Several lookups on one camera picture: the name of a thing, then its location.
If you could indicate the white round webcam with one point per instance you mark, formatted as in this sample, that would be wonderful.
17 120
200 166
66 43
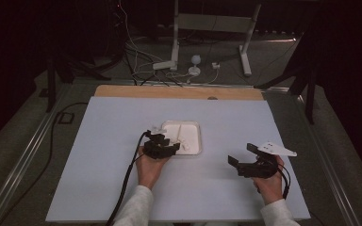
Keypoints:
195 64

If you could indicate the square metal tray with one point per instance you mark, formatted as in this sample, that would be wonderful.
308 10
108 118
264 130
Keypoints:
190 133

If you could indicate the person's right hand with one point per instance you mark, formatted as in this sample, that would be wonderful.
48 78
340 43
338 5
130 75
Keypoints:
271 188

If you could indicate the white food piece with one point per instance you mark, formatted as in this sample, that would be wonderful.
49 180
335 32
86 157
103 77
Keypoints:
182 141
187 146

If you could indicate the pale blue table mat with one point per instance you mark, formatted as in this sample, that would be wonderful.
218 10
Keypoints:
106 132

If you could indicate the person's left hand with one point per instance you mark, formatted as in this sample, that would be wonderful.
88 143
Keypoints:
149 171

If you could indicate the aluminium floor rail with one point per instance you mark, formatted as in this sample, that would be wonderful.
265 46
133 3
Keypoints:
28 157
330 175

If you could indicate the black tripod stand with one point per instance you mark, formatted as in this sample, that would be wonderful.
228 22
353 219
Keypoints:
309 94
51 81

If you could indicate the black floor socket box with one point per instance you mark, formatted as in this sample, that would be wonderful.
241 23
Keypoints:
66 118

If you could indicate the white plug adapter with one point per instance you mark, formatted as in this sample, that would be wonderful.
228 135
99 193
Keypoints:
215 65

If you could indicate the white metal stand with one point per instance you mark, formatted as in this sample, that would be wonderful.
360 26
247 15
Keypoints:
213 22

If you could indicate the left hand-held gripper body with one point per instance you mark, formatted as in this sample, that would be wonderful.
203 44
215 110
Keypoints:
158 150

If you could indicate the white power strip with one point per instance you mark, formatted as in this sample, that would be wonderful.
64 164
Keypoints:
164 65

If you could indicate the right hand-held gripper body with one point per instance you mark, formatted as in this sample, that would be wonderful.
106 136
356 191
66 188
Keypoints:
257 169

